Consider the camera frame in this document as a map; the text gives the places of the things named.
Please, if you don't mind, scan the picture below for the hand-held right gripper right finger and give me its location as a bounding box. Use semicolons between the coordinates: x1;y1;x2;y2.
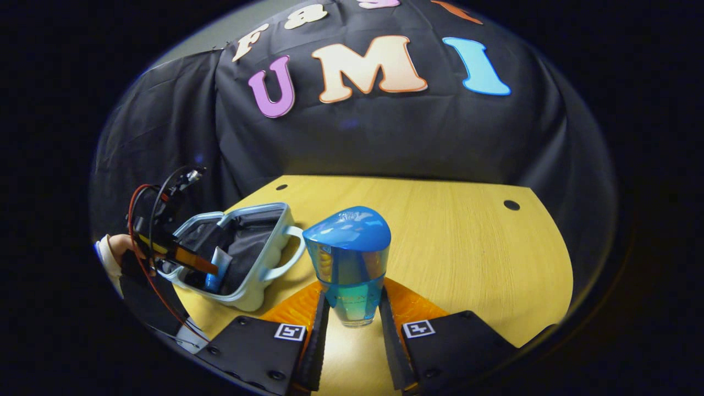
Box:
378;278;520;394

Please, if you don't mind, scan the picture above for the red cable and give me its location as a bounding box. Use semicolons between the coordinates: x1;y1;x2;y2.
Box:
128;184;208;343

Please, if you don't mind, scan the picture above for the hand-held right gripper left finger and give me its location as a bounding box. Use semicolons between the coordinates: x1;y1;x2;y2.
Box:
195;280;331;396

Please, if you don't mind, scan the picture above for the pale blue skin care tube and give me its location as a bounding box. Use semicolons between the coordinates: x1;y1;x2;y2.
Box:
205;246;234;293

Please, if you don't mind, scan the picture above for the black cable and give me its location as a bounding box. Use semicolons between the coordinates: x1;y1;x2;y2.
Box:
147;165;205;248

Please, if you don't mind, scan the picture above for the light blue suitcase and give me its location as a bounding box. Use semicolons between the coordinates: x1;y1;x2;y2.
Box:
118;202;306;354

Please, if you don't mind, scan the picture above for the blue capped clear bottle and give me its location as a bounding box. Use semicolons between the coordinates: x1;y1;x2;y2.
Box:
302;206;392;328

